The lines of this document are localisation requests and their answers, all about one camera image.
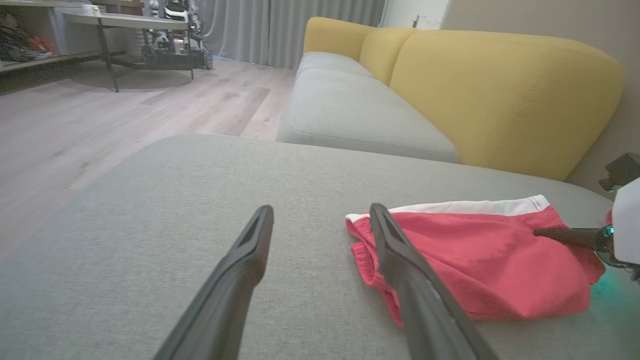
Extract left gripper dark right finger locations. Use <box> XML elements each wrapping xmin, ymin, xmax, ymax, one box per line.
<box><xmin>369</xmin><ymin>203</ymin><xmax>501</xmax><ymax>360</ymax></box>

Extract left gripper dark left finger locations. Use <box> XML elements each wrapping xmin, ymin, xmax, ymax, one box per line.
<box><xmin>152</xmin><ymin>205</ymin><xmax>275</xmax><ymax>360</ymax></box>

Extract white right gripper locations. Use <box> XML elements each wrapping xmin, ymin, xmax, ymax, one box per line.
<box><xmin>533</xmin><ymin>177</ymin><xmax>640</xmax><ymax>286</ymax></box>

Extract red white mesh shorts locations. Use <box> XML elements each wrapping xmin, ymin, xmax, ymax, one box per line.
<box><xmin>345</xmin><ymin>194</ymin><xmax>607</xmax><ymax>328</ymax></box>

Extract grey sofa ottoman seat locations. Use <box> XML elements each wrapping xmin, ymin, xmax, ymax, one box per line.
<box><xmin>0</xmin><ymin>134</ymin><xmax>640</xmax><ymax>360</ymax></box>

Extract yellow sofa backrest cushion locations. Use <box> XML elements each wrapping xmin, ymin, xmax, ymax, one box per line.
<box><xmin>359</xmin><ymin>27</ymin><xmax>418</xmax><ymax>86</ymax></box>
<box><xmin>389</xmin><ymin>30</ymin><xmax>626</xmax><ymax>182</ymax></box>
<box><xmin>303</xmin><ymin>16</ymin><xmax>377</xmax><ymax>63</ymax></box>

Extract grey sofa seat cushion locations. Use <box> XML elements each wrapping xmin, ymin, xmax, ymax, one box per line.
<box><xmin>276</xmin><ymin>67</ymin><xmax>461</xmax><ymax>164</ymax></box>
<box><xmin>295</xmin><ymin>51</ymin><xmax>375</xmax><ymax>80</ymax></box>

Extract white black wheeled robot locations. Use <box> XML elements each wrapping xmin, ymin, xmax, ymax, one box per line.
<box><xmin>141</xmin><ymin>0</ymin><xmax>214</xmax><ymax>71</ymax></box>

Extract grey pleated curtain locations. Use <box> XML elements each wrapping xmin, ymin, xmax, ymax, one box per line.
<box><xmin>197</xmin><ymin>0</ymin><xmax>387</xmax><ymax>70</ymax></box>

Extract light table dark metal legs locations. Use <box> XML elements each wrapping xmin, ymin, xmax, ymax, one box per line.
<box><xmin>62</xmin><ymin>12</ymin><xmax>196</xmax><ymax>93</ymax></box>

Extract light wooden shelf unit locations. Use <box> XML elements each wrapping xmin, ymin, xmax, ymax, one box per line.
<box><xmin>0</xmin><ymin>0</ymin><xmax>126</xmax><ymax>73</ymax></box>

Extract red orange small item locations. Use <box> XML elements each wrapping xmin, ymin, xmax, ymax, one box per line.
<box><xmin>27</xmin><ymin>36</ymin><xmax>53</xmax><ymax>55</ymax></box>

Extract dark clutter pile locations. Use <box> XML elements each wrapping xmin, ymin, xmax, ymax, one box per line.
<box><xmin>0</xmin><ymin>25</ymin><xmax>31</xmax><ymax>63</ymax></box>

